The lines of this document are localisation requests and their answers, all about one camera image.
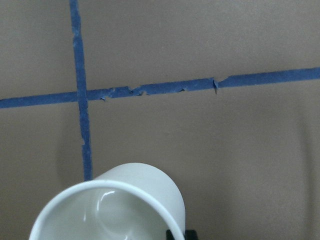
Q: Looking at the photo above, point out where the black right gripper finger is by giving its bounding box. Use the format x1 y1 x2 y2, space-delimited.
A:
165 224 198 240

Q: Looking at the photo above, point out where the white mug black handle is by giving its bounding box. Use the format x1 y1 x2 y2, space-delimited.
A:
29 163 186 240

